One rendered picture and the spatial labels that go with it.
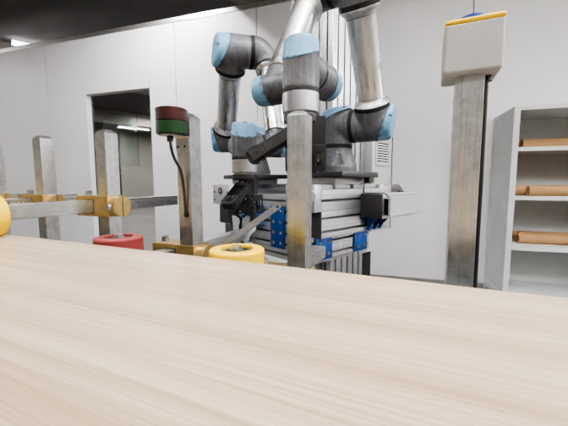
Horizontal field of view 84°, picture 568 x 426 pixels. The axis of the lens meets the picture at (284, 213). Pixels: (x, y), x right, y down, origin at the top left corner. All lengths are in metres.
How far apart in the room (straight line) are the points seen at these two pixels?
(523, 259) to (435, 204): 0.86
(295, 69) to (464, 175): 0.36
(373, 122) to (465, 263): 0.68
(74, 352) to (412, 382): 0.19
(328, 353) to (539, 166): 3.29
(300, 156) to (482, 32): 0.30
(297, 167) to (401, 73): 2.85
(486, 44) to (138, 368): 0.52
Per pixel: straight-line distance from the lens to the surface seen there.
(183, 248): 0.70
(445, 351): 0.23
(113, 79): 4.68
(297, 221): 0.56
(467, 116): 0.53
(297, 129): 0.56
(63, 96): 5.24
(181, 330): 0.24
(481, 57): 0.53
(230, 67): 1.27
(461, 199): 0.52
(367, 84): 1.09
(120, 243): 0.60
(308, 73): 0.67
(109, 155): 0.87
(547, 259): 3.54
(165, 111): 0.65
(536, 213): 3.44
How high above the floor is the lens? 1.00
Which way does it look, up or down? 6 degrees down
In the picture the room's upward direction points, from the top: straight up
